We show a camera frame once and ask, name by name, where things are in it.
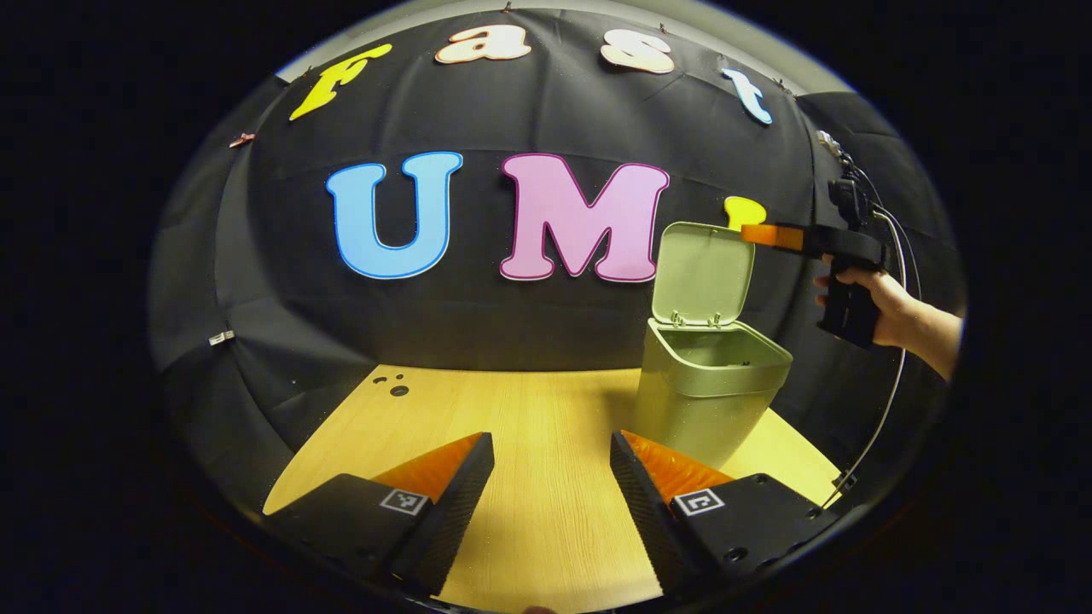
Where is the green desktop garbage bin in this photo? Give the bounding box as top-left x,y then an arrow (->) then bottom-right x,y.
634,222 -> 794,470

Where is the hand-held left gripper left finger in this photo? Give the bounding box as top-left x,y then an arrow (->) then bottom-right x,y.
263,432 -> 496,598

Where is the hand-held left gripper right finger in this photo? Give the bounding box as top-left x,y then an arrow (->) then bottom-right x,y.
609,431 -> 841,598

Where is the black backdrop cloth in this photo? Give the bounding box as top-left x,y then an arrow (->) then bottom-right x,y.
152,9 -> 965,504

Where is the wooden desktop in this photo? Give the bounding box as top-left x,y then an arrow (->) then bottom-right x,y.
263,365 -> 841,613

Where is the thin gripper cable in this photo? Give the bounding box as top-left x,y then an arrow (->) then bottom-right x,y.
817,130 -> 924,504

